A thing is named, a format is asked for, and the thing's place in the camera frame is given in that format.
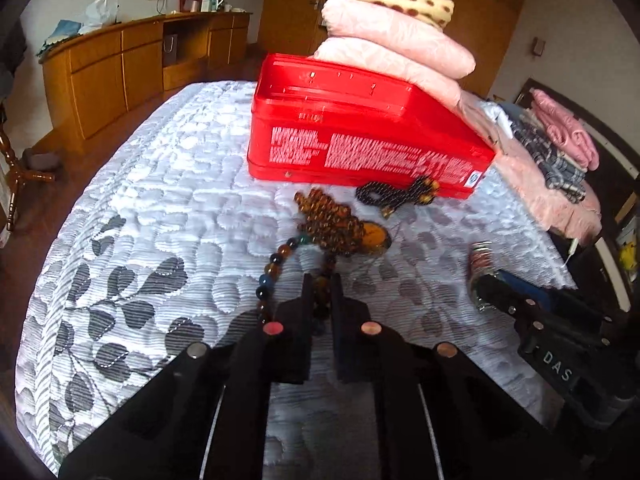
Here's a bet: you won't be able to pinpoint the pink folded garment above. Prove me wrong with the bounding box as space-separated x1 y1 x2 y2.
530 88 600 171

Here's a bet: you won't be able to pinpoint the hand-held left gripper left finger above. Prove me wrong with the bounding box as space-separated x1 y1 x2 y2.
59 274 316 480

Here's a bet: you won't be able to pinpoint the dark bead necklace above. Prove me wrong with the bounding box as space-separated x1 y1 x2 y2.
355 176 441 219

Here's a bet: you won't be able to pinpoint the yellow toy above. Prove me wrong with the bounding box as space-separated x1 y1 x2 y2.
619 229 640 272

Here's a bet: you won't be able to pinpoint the amber bead necklace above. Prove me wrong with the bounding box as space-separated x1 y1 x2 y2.
294 187 392 262

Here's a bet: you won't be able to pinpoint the folded pink quilt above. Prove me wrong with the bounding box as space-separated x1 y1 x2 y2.
312 37 464 112
320 0 476 80

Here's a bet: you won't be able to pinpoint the white plastic bag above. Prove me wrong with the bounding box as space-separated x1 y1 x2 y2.
80 0 122 36

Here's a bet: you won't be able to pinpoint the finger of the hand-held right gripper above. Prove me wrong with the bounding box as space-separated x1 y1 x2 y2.
499 269 614 322
476 275 547 334

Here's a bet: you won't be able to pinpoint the white grey quilted bedspread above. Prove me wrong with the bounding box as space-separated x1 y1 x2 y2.
14 80 576 480

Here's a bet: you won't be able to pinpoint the multicolour bead bracelet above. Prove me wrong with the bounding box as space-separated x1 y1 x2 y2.
255 235 342 327

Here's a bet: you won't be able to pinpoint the yellow brown spotted blanket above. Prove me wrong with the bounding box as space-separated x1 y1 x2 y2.
348 0 456 30

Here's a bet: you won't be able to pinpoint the pink bed sheet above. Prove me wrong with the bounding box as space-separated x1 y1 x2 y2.
460 94 604 242

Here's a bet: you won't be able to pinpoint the white cloth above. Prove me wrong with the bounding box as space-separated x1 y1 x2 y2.
479 100 512 127

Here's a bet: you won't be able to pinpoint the brown lettered blanket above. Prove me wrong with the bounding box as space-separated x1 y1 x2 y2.
459 101 507 157

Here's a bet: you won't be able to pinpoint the red plastic box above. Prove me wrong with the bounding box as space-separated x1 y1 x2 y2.
246 53 497 201

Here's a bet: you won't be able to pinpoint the plaid folded clothes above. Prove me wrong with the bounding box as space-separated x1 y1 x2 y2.
505 109 587 204

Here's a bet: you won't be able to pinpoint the wooden coat rack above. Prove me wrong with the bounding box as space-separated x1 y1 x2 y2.
0 119 56 234

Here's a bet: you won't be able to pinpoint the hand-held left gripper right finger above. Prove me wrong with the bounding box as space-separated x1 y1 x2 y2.
331 275 581 480

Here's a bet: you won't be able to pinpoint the wooden desk cabinet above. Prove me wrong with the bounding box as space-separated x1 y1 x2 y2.
39 11 251 156

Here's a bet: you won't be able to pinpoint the dark wooden bed frame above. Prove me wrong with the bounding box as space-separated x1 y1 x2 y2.
520 77 640 313

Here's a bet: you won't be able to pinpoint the teal cloth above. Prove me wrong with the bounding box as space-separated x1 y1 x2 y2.
37 20 84 56

